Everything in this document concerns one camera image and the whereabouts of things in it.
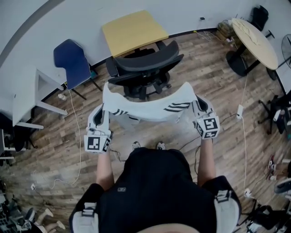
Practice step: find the person's left shoe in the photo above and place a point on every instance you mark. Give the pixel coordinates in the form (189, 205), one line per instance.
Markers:
(136, 145)

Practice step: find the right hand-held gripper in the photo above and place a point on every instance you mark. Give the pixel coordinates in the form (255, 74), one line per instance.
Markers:
(209, 126)

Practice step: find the teal box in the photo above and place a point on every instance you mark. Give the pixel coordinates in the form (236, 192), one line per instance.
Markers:
(93, 74)

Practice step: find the black floor fan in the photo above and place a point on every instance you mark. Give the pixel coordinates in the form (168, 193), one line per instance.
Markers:
(287, 50)

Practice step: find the stack of cardboard boxes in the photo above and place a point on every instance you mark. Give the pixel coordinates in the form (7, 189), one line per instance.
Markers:
(225, 31)

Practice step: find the person's face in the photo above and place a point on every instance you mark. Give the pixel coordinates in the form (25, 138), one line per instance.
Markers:
(168, 229)

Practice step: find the white desk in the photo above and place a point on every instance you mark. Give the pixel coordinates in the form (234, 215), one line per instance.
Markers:
(25, 102)

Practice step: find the beige cloth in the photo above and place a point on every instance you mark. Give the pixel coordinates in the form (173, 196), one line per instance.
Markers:
(247, 31)

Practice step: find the black office chair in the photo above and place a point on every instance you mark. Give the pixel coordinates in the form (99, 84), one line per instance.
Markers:
(145, 63)

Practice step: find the person's right forearm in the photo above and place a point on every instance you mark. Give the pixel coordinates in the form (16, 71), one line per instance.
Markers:
(206, 161)

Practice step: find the white garment with black stripes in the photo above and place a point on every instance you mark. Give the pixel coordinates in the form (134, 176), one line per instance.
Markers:
(147, 109)

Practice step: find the person's black-clothed torso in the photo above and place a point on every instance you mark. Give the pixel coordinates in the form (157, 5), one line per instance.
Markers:
(154, 188)

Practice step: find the white power strip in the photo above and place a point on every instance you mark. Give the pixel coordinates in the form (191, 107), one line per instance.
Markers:
(240, 111)

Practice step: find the yellow wooden desk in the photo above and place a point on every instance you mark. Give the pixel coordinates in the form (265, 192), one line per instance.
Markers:
(134, 29)

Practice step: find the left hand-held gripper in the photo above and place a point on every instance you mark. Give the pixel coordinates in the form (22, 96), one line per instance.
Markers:
(96, 143)

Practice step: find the small white bottle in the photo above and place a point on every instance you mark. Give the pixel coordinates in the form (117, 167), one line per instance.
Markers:
(62, 97)

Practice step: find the blue fabric chair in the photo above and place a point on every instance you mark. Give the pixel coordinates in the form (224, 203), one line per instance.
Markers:
(72, 61)

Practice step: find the person's right shoe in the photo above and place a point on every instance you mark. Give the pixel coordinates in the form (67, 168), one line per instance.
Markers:
(160, 145)

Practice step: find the white plug adapter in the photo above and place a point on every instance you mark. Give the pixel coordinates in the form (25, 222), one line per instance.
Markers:
(247, 192)
(33, 186)

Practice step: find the person's left forearm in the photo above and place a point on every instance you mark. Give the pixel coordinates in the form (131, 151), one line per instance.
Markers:
(104, 170)

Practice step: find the person's shoe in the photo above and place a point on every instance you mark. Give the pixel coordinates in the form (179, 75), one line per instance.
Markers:
(136, 145)
(160, 145)

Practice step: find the black mesh swivel chair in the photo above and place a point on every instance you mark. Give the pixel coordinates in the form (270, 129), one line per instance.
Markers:
(272, 113)

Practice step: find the round beige table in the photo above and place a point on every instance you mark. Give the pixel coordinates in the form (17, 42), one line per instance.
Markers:
(261, 50)

